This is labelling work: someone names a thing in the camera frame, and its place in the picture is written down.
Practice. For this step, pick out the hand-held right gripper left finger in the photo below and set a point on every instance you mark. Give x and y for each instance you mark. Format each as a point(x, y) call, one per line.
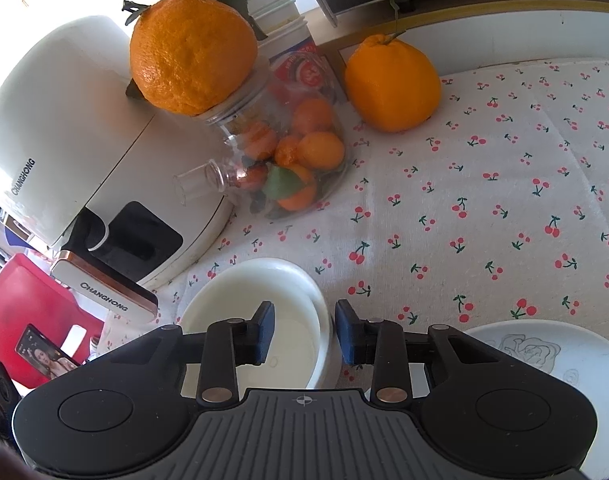
point(267, 332)

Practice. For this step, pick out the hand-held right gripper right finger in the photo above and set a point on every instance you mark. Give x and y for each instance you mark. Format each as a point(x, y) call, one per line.
point(345, 332)

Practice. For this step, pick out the white deep bowl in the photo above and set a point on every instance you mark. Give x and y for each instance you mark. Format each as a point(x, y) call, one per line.
point(328, 355)

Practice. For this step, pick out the white embossed plate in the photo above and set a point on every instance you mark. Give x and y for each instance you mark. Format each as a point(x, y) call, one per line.
point(574, 355)

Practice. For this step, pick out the smartphone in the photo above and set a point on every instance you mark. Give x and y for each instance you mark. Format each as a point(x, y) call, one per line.
point(42, 355)

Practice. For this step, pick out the red plastic stool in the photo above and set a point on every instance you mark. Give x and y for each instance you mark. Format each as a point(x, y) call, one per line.
point(14, 300)

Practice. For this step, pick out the clear glass jar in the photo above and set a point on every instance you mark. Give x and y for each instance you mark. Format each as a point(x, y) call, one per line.
point(224, 175)

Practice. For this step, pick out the pile of small oranges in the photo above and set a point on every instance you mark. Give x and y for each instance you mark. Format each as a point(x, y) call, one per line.
point(314, 152)

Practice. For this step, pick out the cherry print tablecloth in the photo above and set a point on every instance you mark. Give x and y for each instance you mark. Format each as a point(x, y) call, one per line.
point(484, 185)

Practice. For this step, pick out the large orange with stem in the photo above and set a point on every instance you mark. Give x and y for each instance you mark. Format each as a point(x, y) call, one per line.
point(392, 85)

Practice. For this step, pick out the large orange with leaves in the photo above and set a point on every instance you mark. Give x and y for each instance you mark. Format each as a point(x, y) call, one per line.
point(194, 60)

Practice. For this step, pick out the white air fryer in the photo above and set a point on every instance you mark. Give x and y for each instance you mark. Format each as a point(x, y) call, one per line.
point(59, 110)

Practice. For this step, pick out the stack of paper cups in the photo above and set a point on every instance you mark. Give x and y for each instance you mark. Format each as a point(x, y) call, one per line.
point(284, 35)

